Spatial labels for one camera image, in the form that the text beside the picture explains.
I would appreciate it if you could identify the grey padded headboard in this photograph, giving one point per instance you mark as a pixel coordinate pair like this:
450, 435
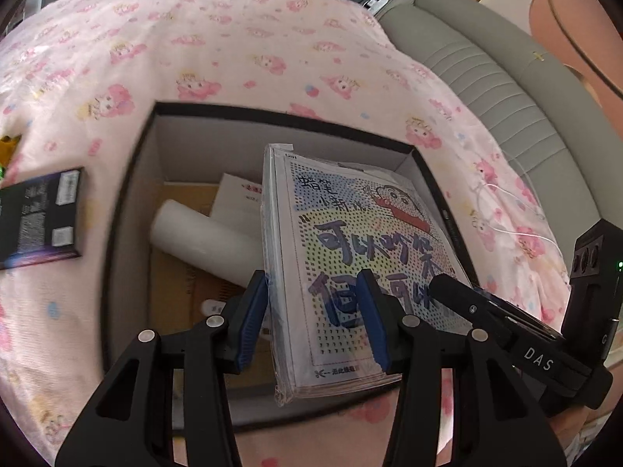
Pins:
491, 68

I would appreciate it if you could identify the yellow toy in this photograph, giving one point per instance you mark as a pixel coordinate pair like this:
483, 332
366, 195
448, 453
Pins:
8, 145

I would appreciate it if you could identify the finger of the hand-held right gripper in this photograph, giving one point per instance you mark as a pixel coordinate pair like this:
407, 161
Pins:
469, 309
528, 318

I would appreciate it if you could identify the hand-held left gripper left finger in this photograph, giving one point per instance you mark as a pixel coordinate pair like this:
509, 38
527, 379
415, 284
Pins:
252, 323

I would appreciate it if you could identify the person's right forearm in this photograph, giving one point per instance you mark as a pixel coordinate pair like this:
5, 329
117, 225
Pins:
572, 428

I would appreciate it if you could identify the pink rounded object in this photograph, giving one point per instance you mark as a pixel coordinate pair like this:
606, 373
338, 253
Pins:
589, 14

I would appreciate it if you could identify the white paper card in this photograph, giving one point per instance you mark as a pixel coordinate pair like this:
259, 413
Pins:
238, 199

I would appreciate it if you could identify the black flat packet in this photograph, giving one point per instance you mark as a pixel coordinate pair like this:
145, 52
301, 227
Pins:
41, 219

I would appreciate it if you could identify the pink printed blanket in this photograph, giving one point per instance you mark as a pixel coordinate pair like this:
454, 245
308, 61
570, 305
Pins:
219, 48

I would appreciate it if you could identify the plastic-wrapped cartoon picture book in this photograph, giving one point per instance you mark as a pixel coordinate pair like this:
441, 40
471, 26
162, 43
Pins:
340, 253

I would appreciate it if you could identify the white paper roll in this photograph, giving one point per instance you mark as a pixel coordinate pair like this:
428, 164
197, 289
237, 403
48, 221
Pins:
204, 238

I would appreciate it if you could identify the black cardboard box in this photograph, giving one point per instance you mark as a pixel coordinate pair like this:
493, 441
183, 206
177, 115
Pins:
146, 155

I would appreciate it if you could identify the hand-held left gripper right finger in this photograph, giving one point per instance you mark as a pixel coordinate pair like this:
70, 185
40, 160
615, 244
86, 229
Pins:
374, 323

